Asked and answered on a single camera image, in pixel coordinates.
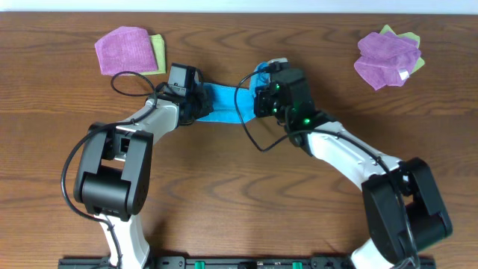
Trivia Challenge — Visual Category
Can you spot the blue microfiber cloth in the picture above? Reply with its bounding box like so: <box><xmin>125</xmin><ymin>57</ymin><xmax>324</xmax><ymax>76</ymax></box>
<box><xmin>199</xmin><ymin>73</ymin><xmax>270</xmax><ymax>124</ymax></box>

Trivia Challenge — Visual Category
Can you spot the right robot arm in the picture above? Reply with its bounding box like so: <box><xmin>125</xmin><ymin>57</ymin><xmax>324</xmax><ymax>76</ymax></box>
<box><xmin>267</xmin><ymin>68</ymin><xmax>453</xmax><ymax>268</ymax></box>

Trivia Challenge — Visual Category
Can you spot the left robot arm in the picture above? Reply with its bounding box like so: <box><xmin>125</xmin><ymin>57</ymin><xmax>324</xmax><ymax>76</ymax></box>
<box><xmin>72</xmin><ymin>83</ymin><xmax>213</xmax><ymax>268</ymax></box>

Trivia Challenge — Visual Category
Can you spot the folded green cloth left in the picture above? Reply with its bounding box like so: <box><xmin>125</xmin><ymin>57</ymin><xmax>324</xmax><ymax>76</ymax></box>
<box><xmin>132</xmin><ymin>34</ymin><xmax>167</xmax><ymax>75</ymax></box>

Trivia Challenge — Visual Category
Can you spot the folded purple cloth left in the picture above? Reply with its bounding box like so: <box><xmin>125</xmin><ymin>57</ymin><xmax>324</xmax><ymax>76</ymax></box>
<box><xmin>95</xmin><ymin>26</ymin><xmax>158</xmax><ymax>75</ymax></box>

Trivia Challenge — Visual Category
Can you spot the crumpled purple cloth right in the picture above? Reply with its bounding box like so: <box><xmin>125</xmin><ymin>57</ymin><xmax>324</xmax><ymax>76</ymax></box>
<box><xmin>354</xmin><ymin>31</ymin><xmax>421</xmax><ymax>90</ymax></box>

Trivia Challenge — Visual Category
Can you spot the green cloth right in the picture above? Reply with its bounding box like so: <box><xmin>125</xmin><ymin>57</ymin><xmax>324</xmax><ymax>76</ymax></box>
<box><xmin>379</xmin><ymin>25</ymin><xmax>425</xmax><ymax>73</ymax></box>

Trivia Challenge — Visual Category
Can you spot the black mounting rail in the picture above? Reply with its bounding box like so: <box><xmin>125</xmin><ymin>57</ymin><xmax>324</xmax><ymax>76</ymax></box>
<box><xmin>58</xmin><ymin>256</ymin><xmax>437</xmax><ymax>269</ymax></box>

